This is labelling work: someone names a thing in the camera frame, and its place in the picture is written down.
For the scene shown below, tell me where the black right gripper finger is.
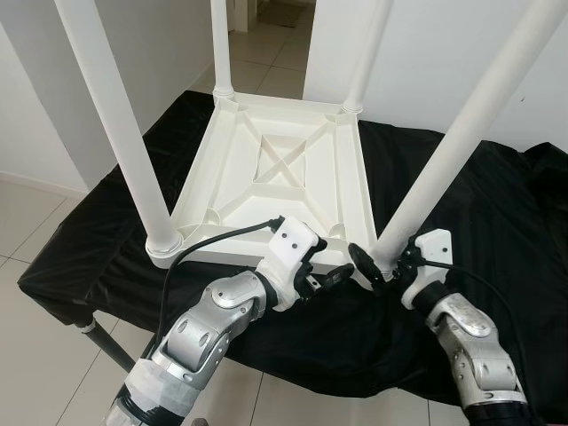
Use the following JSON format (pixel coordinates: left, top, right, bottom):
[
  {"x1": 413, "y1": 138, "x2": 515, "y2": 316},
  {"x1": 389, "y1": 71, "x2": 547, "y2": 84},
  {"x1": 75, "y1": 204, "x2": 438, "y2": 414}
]
[{"x1": 348, "y1": 242, "x2": 387, "y2": 289}]

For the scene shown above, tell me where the white plastic table leg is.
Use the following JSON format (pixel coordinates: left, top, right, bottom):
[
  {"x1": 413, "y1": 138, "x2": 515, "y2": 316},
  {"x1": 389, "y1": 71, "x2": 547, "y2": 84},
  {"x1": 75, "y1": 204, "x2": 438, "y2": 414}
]
[
  {"x1": 209, "y1": 0, "x2": 235, "y2": 100},
  {"x1": 53, "y1": 0, "x2": 185, "y2": 258},
  {"x1": 342, "y1": 0, "x2": 394, "y2": 114},
  {"x1": 371, "y1": 0, "x2": 568, "y2": 267}
]

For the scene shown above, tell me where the black metal table leg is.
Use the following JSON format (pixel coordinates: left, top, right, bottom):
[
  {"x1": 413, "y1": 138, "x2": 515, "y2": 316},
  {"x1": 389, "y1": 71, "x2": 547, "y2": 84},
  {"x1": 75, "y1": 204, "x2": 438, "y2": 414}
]
[{"x1": 80, "y1": 319, "x2": 134, "y2": 372}]

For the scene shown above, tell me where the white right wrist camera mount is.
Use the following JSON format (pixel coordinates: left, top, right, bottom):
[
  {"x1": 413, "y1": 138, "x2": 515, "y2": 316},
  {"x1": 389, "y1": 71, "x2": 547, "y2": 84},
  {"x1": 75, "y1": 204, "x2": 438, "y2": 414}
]
[{"x1": 399, "y1": 229, "x2": 456, "y2": 310}]

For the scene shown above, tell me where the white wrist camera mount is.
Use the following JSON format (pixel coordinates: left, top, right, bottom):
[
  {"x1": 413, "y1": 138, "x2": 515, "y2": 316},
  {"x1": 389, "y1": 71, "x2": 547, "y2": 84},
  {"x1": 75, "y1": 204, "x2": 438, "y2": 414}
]
[
  {"x1": 256, "y1": 216, "x2": 322, "y2": 312},
  {"x1": 399, "y1": 229, "x2": 456, "y2": 310}
]

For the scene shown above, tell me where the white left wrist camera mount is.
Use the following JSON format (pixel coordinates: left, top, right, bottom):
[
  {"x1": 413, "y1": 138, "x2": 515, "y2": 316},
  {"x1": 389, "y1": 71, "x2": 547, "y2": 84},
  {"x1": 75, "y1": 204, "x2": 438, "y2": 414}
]
[{"x1": 256, "y1": 216, "x2": 322, "y2": 312}]

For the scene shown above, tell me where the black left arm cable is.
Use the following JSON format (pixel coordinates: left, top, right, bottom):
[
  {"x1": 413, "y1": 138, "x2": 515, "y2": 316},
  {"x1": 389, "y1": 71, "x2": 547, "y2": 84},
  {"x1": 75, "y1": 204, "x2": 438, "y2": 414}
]
[{"x1": 158, "y1": 217, "x2": 285, "y2": 343}]

